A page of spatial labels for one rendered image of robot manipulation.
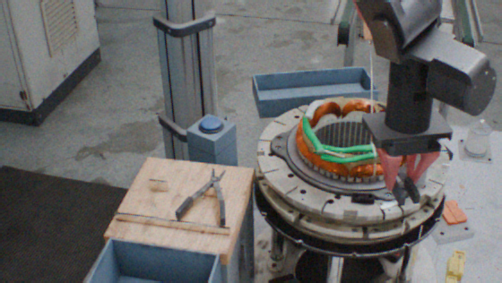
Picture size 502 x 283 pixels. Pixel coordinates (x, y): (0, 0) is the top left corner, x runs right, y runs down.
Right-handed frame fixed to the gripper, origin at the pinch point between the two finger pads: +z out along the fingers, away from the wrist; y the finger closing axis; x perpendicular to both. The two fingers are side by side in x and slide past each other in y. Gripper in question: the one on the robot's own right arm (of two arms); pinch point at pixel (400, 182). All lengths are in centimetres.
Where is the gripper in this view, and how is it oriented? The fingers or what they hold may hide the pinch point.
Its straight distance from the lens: 77.9
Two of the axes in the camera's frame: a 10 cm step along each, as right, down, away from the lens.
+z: 0.3, 8.5, 5.2
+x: -1.5, -5.1, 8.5
